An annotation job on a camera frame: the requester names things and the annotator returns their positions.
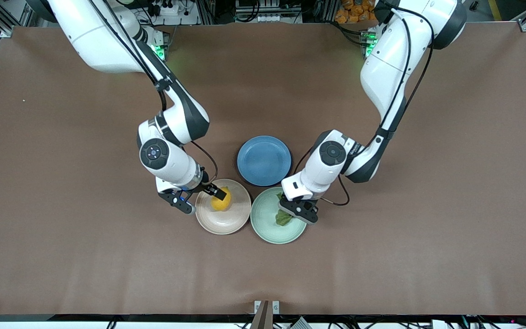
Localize white power strip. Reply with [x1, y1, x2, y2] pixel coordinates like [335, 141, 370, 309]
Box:
[147, 0, 200, 26]

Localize brown table cover sheet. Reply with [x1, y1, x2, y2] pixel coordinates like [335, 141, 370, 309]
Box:
[0, 22, 526, 317]

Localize orange snack packets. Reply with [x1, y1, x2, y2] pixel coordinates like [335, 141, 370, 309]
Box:
[335, 0, 379, 24]

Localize green lettuce leaf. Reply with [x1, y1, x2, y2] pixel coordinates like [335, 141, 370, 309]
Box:
[275, 192, 294, 226]

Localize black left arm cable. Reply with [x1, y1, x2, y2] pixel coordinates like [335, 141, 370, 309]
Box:
[293, 5, 435, 207]

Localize pink plate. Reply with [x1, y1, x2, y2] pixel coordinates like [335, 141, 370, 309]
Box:
[195, 179, 252, 235]

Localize light green plate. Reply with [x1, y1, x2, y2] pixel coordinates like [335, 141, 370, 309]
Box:
[250, 186, 308, 244]

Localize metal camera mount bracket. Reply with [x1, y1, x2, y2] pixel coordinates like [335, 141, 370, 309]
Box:
[250, 300, 280, 329]

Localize yellow lemon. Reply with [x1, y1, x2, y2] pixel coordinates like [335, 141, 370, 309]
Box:
[210, 186, 232, 212]

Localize blue plate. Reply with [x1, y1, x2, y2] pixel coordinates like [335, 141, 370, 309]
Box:
[237, 136, 292, 187]

